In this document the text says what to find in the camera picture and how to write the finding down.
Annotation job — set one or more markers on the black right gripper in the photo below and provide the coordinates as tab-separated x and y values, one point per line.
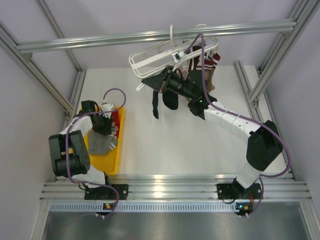
160	82

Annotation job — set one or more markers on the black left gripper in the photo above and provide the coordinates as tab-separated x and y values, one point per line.
106	130

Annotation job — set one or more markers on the grey sock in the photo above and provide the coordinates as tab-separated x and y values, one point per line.
99	144

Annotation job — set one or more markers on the white plastic clip hanger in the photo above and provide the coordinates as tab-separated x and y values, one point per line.
152	60

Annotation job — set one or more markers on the black sock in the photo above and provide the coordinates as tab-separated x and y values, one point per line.
155	102
170	100

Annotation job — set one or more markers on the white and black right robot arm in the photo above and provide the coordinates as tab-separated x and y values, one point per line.
261	139

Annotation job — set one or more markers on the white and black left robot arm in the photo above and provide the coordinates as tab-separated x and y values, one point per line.
69	149

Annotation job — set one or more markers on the red santa sock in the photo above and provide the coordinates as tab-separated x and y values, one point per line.
115	122

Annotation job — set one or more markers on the pink sock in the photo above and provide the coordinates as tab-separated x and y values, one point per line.
185	72

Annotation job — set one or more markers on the yellow plastic tray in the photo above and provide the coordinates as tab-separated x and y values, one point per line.
109	163

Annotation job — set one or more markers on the maroon striped brown sock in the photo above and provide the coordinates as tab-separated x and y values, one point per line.
211	61

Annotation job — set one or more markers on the aluminium top crossbar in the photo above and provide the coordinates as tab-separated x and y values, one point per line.
261	27

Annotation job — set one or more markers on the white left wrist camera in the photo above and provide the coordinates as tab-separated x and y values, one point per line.
109	110

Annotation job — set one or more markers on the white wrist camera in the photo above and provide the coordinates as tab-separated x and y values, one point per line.
109	110
180	56

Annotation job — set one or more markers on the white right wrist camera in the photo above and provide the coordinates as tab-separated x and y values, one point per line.
180	56

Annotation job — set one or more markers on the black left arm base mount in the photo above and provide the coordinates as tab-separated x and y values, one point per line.
104	193

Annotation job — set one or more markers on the slotted grey cable duct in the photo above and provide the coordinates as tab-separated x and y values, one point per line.
150	207

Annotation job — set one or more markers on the aluminium left frame post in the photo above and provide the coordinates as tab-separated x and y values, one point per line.
26	61

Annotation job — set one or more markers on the aluminium frame post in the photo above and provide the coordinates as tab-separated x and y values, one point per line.
26	61
308	12

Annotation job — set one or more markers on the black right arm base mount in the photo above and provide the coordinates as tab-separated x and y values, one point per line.
229	192

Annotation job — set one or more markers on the aluminium right frame post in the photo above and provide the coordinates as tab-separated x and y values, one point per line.
308	12

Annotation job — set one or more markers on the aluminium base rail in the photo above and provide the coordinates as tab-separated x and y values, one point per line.
170	187

